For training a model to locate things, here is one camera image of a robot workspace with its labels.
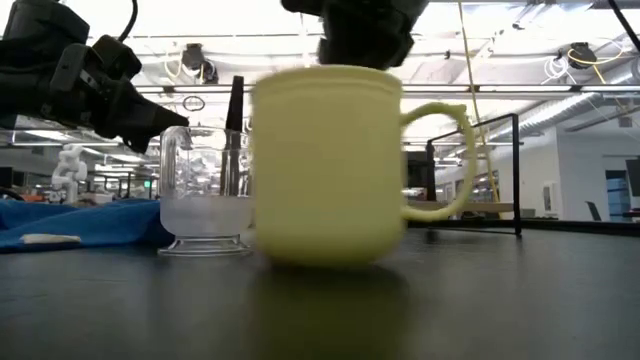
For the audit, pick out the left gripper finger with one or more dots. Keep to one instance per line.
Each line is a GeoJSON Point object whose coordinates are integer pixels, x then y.
{"type": "Point", "coordinates": [145, 115]}
{"type": "Point", "coordinates": [135, 137]}

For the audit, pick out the clear plastic cup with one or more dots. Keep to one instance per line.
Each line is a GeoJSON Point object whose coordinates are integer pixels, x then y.
{"type": "Point", "coordinates": [205, 215]}

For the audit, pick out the yellow mug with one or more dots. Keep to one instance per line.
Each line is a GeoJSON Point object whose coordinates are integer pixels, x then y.
{"type": "Point", "coordinates": [325, 165]}

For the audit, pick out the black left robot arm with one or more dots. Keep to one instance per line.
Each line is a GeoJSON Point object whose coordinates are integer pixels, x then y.
{"type": "Point", "coordinates": [35, 30]}

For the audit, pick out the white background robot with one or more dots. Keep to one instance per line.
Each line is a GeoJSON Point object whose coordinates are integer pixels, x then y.
{"type": "Point", "coordinates": [70, 170]}

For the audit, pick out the blue cloth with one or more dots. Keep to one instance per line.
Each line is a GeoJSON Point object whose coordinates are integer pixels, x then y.
{"type": "Point", "coordinates": [90, 222]}

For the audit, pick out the wall monitor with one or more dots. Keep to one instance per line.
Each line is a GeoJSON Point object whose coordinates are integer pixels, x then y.
{"type": "Point", "coordinates": [634, 177]}

